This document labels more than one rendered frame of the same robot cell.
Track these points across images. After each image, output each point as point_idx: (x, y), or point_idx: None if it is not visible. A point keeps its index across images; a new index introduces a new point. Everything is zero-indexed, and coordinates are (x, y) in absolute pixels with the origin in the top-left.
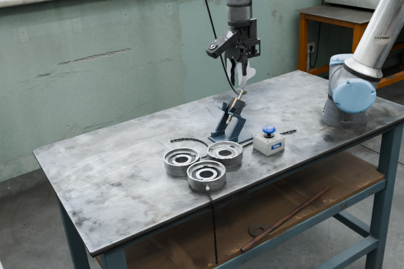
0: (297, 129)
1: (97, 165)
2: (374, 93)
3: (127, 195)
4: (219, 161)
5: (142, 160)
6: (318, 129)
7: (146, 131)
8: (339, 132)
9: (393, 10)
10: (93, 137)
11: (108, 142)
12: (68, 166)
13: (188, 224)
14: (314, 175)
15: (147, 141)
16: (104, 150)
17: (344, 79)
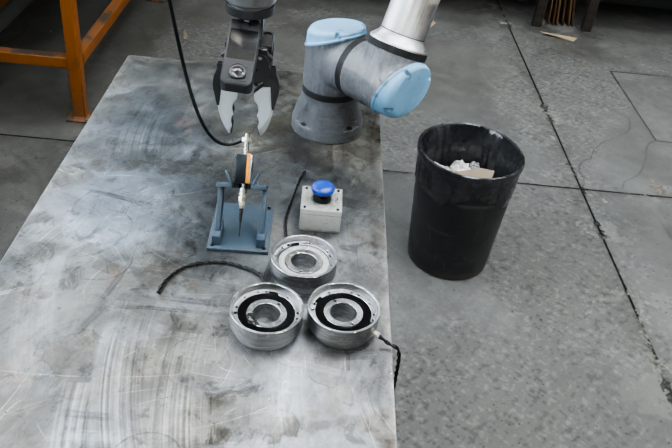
0: (303, 169)
1: (104, 433)
2: (430, 78)
3: (273, 437)
4: (322, 280)
5: (175, 360)
6: (324, 156)
7: (69, 301)
8: (354, 149)
9: None
10: None
11: (28, 373)
12: None
13: None
14: None
15: (111, 318)
16: (54, 394)
17: (393, 69)
